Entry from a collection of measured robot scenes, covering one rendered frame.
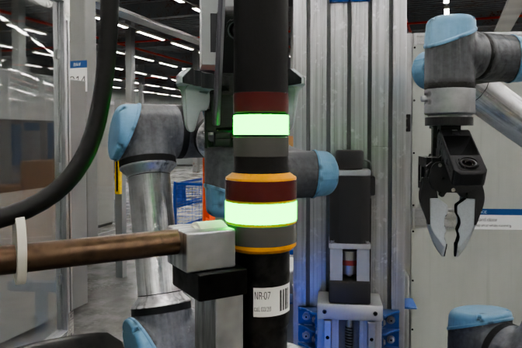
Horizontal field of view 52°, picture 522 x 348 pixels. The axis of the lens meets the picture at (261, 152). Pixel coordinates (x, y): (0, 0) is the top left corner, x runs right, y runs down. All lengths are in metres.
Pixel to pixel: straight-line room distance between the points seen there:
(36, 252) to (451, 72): 0.68
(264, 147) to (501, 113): 0.82
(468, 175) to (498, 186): 1.47
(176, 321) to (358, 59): 0.67
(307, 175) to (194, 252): 0.54
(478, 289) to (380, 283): 1.08
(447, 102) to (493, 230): 1.46
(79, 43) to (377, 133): 6.25
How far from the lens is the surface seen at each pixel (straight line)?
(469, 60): 0.86
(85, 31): 7.24
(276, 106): 0.31
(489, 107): 1.08
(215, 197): 0.76
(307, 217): 1.24
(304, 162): 0.82
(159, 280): 1.06
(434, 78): 0.85
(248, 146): 0.31
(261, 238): 0.31
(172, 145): 1.11
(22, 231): 0.27
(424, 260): 2.22
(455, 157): 0.80
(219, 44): 0.33
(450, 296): 2.28
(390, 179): 1.23
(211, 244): 0.30
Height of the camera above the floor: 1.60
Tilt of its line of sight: 2 degrees down
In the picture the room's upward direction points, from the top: straight up
